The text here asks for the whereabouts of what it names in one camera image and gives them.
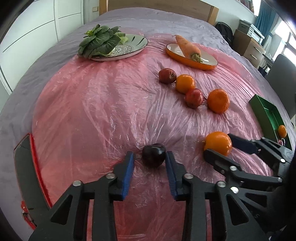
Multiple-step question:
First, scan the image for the dark plum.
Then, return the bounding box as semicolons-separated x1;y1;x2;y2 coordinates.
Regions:
142;143;166;168

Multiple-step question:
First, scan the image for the small orange back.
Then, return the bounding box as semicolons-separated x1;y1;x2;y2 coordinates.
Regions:
176;74;196;94

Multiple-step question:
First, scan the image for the dark red apple back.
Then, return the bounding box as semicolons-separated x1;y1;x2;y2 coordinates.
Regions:
159;68;177;84

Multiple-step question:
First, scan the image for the green rectangular tray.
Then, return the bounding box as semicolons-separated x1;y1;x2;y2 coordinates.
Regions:
249;94;294;150

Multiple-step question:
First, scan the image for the grey office chair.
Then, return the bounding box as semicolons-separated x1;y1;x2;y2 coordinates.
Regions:
265;54;296;119

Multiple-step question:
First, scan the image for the pink plastic sheet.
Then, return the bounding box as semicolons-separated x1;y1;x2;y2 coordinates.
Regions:
32;34;263;240

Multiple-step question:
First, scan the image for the red-cased smartphone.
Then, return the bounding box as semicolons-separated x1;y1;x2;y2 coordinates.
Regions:
14;133;52;220

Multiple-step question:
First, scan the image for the wooden drawer cabinet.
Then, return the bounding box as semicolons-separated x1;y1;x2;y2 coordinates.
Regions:
232;30;266;68

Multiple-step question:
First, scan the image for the orange oval dish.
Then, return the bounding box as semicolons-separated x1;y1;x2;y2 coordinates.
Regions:
166;43;218;71

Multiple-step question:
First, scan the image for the purple bed sheet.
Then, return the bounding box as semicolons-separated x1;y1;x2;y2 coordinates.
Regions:
1;7;288;240

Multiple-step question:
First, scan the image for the orange carrot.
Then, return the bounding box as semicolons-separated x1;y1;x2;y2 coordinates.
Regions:
175;35;202;63

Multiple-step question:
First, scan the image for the black backpack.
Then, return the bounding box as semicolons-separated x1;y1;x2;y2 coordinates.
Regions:
215;22;234;48

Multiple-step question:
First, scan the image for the teal curtain right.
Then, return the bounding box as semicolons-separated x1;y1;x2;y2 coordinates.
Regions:
255;1;276;45

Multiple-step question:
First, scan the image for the row of books on shelf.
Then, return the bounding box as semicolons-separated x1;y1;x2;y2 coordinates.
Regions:
239;0;254;13

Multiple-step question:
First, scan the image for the patterned grey plate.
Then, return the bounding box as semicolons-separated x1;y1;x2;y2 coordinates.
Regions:
91;34;149;62

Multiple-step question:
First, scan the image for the green leafy bok choy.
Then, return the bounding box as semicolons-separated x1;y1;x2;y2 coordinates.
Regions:
77;24;128;59

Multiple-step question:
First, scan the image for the wooden headboard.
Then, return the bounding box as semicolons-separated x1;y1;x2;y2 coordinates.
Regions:
98;0;219;25

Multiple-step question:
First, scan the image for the white wardrobe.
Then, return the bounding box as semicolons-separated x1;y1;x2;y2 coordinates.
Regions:
0;0;100;112

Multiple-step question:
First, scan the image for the red phone wrist strap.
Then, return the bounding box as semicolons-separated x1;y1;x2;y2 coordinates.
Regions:
21;200;37;231

